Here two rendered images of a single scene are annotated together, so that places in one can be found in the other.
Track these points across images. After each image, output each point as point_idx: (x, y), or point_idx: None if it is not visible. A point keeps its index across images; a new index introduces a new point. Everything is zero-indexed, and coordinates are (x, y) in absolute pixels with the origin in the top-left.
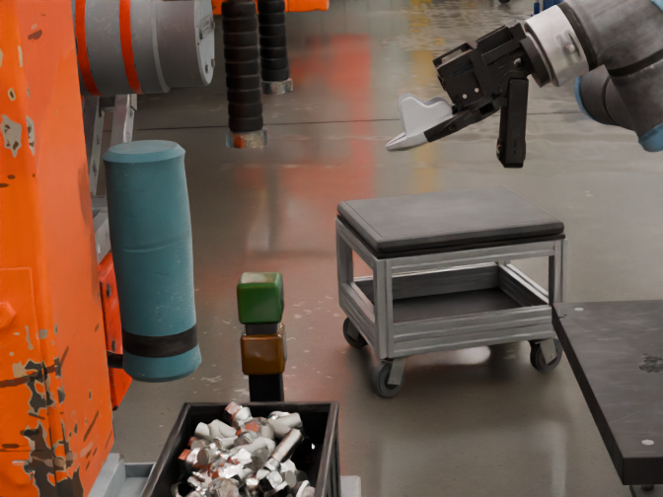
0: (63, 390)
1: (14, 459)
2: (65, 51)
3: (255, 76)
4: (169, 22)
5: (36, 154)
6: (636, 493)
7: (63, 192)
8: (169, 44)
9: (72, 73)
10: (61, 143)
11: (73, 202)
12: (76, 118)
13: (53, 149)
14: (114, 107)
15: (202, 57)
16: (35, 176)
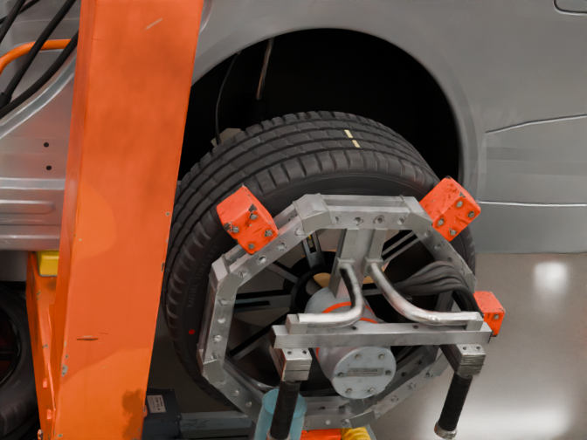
0: None
1: None
2: (132, 348)
3: (280, 415)
4: (330, 357)
5: (66, 377)
6: None
7: (98, 395)
8: (327, 367)
9: (138, 357)
10: (105, 378)
11: (111, 401)
12: (134, 373)
13: (92, 379)
14: (417, 367)
15: (341, 385)
16: (61, 383)
